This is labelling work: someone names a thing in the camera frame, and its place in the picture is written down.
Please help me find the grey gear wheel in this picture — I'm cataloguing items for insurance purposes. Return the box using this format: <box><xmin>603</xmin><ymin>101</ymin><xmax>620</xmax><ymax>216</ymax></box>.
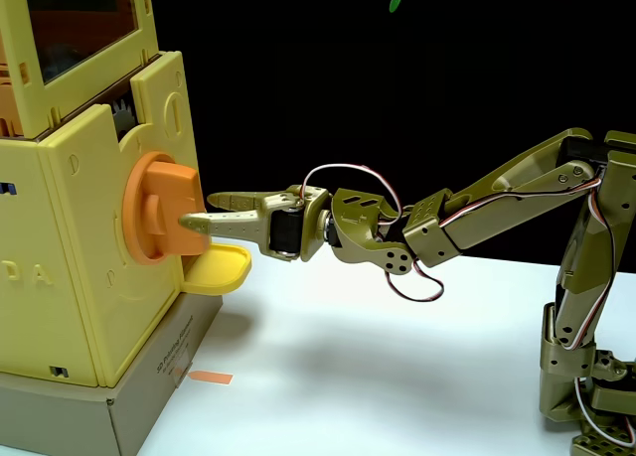
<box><xmin>109</xmin><ymin>97</ymin><xmax>136</xmax><ymax>135</ymax></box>

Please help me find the yellow capsule vending machine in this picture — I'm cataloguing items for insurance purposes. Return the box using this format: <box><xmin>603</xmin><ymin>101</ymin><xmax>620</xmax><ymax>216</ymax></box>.
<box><xmin>0</xmin><ymin>0</ymin><xmax>213</xmax><ymax>389</ymax></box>

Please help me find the yellow dispensing tray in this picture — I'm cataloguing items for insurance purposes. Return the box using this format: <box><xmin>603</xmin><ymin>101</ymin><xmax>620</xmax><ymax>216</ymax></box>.
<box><xmin>179</xmin><ymin>241</ymin><xmax>252</xmax><ymax>296</ymax></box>

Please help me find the brown cardboard box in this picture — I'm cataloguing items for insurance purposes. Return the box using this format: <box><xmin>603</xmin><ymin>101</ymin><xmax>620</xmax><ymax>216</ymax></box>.
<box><xmin>0</xmin><ymin>291</ymin><xmax>224</xmax><ymax>456</ymax></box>

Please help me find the clear tape strip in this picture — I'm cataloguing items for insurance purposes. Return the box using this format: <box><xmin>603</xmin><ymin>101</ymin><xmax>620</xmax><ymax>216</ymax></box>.
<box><xmin>170</xmin><ymin>359</ymin><xmax>195</xmax><ymax>389</ymax></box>

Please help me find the orange tape arrow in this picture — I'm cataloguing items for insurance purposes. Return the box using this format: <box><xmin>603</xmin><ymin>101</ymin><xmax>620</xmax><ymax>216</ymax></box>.
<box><xmin>189</xmin><ymin>370</ymin><xmax>235</xmax><ymax>386</ymax></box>

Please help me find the red white black servo cable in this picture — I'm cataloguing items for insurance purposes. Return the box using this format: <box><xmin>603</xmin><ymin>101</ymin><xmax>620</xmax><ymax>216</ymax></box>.
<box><xmin>301</xmin><ymin>163</ymin><xmax>445</xmax><ymax>303</ymax></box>

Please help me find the orange vending machine knob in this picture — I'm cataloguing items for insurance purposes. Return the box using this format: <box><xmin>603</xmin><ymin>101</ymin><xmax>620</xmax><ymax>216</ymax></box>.
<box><xmin>121</xmin><ymin>151</ymin><xmax>210</xmax><ymax>267</ymax></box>

